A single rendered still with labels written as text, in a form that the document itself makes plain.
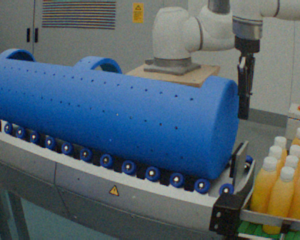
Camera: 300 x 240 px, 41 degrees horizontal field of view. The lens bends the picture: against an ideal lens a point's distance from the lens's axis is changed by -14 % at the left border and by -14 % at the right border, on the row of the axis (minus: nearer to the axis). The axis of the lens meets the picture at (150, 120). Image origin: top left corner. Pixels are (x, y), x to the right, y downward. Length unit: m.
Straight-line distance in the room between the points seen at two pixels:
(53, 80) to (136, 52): 1.61
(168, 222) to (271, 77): 2.87
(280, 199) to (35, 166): 0.86
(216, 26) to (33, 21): 1.88
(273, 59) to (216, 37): 2.19
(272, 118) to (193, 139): 3.02
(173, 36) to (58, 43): 1.58
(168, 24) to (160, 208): 0.78
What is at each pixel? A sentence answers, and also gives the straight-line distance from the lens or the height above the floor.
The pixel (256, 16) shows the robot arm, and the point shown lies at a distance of 1.13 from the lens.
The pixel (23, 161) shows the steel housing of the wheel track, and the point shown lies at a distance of 1.57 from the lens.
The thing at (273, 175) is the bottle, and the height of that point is 1.06.
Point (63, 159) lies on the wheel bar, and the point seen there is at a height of 0.92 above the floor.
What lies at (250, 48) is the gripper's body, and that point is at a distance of 1.15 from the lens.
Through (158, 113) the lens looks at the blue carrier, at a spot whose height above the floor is 1.15.
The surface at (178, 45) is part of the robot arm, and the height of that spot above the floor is 1.18.
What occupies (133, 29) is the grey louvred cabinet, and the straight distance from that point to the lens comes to 2.90.
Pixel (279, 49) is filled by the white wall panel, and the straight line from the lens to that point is 3.95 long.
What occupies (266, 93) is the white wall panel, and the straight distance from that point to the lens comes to 4.07.
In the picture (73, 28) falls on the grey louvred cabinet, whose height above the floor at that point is 1.01.
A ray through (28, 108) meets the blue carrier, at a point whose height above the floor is 1.09.
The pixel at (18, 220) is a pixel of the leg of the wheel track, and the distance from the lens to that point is 2.14.
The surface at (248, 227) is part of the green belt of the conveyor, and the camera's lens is 1.18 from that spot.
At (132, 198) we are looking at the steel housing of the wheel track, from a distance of 1.33.
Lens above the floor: 1.59
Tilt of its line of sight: 23 degrees down
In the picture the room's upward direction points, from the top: 1 degrees clockwise
